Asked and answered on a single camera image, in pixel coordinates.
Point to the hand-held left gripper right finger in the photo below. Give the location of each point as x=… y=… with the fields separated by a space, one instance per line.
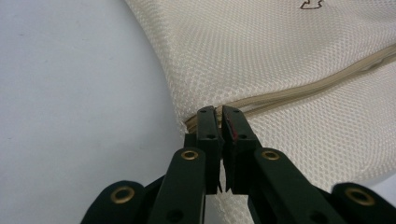
x=239 y=149

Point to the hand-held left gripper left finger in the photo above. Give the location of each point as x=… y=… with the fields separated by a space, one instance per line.
x=211 y=146

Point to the cream mesh laundry bag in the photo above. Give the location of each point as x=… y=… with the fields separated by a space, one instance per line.
x=264 y=62

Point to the white table mat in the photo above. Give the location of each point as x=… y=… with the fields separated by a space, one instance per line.
x=77 y=93

